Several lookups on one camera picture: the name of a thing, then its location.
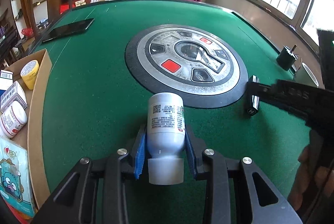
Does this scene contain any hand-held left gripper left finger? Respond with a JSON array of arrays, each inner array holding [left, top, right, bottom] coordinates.
[[31, 123, 148, 224]]

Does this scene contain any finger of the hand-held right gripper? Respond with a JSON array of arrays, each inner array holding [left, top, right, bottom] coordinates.
[[247, 80, 281, 108]]

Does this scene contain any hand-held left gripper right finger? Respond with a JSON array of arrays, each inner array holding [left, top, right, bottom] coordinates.
[[184, 126, 303, 224]]

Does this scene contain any white pill bottle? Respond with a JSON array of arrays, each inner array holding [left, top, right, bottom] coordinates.
[[146, 93, 186, 186]]

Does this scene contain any brown cardboard box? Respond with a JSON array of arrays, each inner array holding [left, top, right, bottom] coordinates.
[[0, 49, 53, 217]]

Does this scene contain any blue white medicine box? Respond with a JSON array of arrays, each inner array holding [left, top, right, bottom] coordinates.
[[0, 70, 14, 96]]

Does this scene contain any person's right hand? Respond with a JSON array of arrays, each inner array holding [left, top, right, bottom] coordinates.
[[287, 144, 324, 212]]

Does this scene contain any white cup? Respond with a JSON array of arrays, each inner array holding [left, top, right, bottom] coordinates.
[[295, 61, 320, 88]]

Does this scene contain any black cylindrical motor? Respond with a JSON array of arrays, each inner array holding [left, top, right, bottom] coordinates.
[[276, 45, 298, 71]]

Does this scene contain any round table control panel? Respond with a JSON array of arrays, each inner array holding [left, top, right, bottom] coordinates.
[[125, 24, 248, 109]]

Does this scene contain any light blue tissue pack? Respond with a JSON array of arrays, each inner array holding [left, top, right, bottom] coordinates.
[[0, 135, 36, 220]]

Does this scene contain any white bottle red label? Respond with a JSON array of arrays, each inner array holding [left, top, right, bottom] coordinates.
[[0, 101, 28, 138]]

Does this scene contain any yellow jar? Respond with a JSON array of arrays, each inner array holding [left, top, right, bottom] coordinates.
[[20, 59, 41, 89]]

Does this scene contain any white barcode box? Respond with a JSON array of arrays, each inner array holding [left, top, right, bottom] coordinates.
[[0, 80, 28, 113]]

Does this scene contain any black smartphone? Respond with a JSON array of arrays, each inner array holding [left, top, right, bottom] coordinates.
[[42, 18, 95, 43]]

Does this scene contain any wooden display shelf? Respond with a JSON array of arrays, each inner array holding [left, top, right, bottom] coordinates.
[[0, 0, 39, 57]]

